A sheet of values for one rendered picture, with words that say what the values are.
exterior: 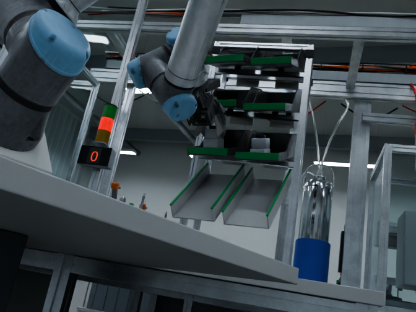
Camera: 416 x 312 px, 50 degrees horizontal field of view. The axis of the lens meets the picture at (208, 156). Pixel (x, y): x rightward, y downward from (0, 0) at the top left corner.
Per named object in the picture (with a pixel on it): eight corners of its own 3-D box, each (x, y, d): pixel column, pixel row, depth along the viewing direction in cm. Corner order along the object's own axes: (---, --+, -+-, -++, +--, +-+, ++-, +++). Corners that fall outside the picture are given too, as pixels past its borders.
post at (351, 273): (358, 314, 213) (374, 63, 258) (338, 311, 215) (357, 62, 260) (357, 315, 217) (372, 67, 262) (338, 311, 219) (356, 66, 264)
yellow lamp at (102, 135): (104, 142, 161) (108, 129, 162) (91, 140, 162) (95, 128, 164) (109, 147, 165) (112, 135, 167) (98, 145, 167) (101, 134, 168)
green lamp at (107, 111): (111, 116, 164) (114, 104, 166) (98, 116, 165) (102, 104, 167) (116, 122, 169) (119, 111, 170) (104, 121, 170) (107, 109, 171)
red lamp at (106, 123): (108, 129, 162) (111, 117, 164) (95, 128, 164) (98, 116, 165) (113, 134, 167) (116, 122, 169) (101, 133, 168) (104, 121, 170)
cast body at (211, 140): (216, 149, 132) (216, 125, 131) (202, 148, 133) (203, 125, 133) (226, 148, 139) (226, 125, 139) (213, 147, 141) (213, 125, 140)
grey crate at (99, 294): (166, 324, 304) (173, 289, 311) (83, 307, 319) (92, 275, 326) (181, 324, 342) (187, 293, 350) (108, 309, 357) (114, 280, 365)
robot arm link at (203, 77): (182, 61, 122) (210, 60, 119) (187, 75, 125) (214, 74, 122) (173, 77, 117) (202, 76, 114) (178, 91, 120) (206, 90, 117)
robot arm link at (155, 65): (139, 83, 104) (180, 62, 107) (121, 56, 111) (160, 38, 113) (147, 105, 111) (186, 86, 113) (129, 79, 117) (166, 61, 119)
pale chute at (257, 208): (269, 229, 118) (268, 215, 116) (223, 225, 123) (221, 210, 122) (292, 181, 141) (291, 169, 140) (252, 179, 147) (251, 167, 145)
